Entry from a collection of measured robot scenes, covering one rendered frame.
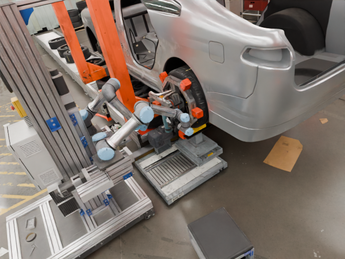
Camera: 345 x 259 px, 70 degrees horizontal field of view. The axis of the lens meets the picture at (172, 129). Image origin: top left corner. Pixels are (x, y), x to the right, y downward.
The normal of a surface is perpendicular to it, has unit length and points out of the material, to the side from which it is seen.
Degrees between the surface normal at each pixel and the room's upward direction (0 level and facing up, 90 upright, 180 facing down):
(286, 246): 0
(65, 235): 0
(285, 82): 88
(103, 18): 90
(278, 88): 89
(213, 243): 0
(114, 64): 90
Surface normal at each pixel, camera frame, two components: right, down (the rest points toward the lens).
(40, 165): 0.55, 0.40
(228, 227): -0.16, -0.81
